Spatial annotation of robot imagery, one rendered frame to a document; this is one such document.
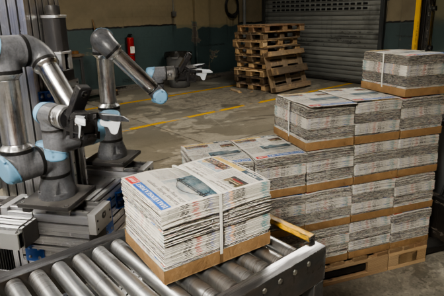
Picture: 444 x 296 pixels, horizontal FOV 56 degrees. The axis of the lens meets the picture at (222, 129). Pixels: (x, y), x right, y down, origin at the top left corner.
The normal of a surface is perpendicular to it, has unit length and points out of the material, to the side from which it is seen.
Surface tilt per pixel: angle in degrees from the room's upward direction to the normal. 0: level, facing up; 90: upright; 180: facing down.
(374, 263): 90
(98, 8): 90
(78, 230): 90
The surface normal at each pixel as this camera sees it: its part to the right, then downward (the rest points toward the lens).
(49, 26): -0.21, 0.26
